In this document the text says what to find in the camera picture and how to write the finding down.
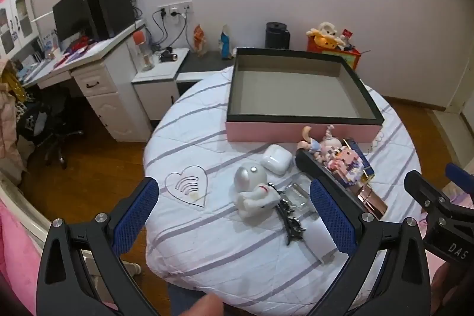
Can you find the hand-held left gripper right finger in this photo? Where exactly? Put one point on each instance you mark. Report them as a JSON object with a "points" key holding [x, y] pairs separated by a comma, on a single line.
{"points": [[331, 219]]}

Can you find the pink blanket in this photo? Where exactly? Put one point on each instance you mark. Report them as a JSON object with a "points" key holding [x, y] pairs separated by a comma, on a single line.
{"points": [[20, 264]]}

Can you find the rose gold metallic case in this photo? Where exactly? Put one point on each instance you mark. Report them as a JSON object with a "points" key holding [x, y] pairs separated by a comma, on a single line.
{"points": [[372, 203]]}

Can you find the large black speaker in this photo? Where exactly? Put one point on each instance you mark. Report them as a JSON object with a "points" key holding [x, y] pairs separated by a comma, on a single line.
{"points": [[111, 7]]}

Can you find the clear bottle with orange cap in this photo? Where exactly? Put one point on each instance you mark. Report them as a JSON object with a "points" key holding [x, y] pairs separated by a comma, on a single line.
{"points": [[142, 53]]}

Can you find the pink box with black rim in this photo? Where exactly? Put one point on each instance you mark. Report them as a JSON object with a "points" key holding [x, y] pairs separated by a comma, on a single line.
{"points": [[296, 94]]}

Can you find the white glass door cabinet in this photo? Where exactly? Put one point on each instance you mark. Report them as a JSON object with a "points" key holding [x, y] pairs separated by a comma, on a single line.
{"points": [[16, 20]]}

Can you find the white nightstand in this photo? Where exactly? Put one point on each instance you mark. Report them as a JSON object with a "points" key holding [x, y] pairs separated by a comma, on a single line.
{"points": [[159, 86]]}

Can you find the black hair claw clip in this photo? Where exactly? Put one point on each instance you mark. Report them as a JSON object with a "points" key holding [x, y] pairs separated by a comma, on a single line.
{"points": [[287, 219]]}

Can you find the red box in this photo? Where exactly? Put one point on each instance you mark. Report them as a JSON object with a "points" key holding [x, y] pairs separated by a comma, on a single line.
{"points": [[348, 57]]}

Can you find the black office chair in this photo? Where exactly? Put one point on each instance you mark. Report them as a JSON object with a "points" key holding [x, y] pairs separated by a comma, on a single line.
{"points": [[48, 123]]}

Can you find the blue patterned small box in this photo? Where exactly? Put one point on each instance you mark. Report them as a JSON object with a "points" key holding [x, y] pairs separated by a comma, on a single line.
{"points": [[364, 162]]}

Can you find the person's leg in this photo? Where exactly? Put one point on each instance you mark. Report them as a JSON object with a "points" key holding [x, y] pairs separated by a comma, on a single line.
{"points": [[205, 306]]}

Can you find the white earbud case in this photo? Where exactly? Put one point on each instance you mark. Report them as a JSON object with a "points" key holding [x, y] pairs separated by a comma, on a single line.
{"points": [[277, 158]]}

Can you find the white astronaut figure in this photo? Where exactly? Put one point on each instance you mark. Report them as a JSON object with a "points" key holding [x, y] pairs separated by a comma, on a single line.
{"points": [[251, 190]]}

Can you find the round table with striped cloth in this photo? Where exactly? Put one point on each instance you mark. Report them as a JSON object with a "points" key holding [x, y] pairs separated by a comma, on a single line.
{"points": [[222, 253]]}

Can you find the black remote control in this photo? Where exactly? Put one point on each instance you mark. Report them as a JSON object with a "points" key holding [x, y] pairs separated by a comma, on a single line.
{"points": [[314, 168]]}

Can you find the black computer monitor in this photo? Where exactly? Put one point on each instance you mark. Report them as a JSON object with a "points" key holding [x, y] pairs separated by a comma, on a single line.
{"points": [[72, 18]]}

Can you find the white desk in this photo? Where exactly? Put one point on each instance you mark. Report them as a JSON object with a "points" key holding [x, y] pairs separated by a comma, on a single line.
{"points": [[100, 90]]}

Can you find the person's right hand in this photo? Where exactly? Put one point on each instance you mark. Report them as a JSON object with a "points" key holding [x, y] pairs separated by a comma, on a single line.
{"points": [[442, 290]]}

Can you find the orange figurine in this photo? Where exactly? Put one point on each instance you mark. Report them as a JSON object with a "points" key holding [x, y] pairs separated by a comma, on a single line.
{"points": [[200, 40]]}

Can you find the white wall power outlet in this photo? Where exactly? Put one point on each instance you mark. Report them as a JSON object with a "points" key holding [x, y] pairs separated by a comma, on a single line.
{"points": [[176, 8]]}

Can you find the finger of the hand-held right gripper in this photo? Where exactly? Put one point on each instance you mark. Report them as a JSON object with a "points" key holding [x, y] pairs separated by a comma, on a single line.
{"points": [[461, 173], [426, 192]]}

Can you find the pile of clothes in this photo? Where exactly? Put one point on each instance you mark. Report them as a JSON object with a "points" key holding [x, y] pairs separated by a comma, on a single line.
{"points": [[9, 138]]}

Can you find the black cylindrical appliance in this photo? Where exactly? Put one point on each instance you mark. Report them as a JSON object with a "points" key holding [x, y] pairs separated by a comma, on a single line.
{"points": [[277, 36]]}

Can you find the small black device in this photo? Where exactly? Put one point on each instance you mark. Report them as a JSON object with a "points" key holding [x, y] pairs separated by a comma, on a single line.
{"points": [[168, 55]]}

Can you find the white yellow plush toy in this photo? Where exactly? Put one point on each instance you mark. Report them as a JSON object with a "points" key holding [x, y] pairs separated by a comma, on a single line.
{"points": [[327, 34]]}

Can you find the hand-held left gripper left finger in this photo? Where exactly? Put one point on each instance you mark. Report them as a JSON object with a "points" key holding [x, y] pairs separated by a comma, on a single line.
{"points": [[137, 212]]}

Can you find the blue bottle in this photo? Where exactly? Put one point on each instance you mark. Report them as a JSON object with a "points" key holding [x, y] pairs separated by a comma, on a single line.
{"points": [[224, 42]]}

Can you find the pink white block cat figure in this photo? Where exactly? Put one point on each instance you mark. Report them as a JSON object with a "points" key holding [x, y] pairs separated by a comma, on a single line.
{"points": [[346, 166]]}

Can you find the dark grey side table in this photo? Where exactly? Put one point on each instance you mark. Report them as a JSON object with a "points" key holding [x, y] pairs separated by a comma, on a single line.
{"points": [[202, 62]]}

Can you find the baby doll figure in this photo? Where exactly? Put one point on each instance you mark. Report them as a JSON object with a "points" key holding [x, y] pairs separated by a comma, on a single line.
{"points": [[314, 145]]}

